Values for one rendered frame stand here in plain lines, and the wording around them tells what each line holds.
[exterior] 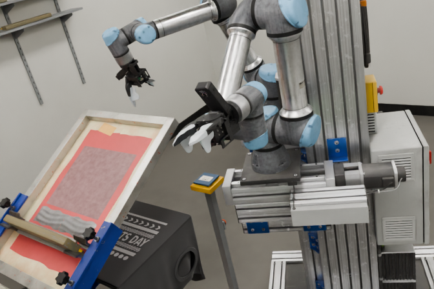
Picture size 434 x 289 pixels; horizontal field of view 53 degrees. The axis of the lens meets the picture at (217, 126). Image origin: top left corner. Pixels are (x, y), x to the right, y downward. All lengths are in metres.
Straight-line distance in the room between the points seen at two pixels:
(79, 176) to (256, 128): 0.94
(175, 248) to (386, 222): 0.91
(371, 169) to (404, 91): 3.18
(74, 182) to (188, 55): 3.63
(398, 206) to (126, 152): 1.13
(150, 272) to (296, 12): 1.20
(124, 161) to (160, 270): 0.51
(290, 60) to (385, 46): 3.33
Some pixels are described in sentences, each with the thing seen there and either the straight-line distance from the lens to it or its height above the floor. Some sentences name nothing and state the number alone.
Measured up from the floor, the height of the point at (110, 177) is 1.30.
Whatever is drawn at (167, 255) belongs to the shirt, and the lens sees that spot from 1.99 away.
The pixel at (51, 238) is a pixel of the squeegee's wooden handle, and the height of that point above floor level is 1.26.
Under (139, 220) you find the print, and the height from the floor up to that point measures 0.95.
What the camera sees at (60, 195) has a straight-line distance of 1.96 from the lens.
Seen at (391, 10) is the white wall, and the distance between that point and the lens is 4.59.
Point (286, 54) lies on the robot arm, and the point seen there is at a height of 1.71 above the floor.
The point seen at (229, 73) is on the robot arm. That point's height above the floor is 1.70.
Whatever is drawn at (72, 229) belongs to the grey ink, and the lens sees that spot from 1.78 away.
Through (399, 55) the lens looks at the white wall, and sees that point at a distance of 4.70.
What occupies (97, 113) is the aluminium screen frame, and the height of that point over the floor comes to 1.46.
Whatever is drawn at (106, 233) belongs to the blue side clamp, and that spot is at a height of 1.25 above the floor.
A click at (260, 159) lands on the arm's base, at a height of 1.31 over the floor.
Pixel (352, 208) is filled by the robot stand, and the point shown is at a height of 1.16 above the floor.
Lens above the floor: 2.11
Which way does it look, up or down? 24 degrees down
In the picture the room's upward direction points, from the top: 13 degrees counter-clockwise
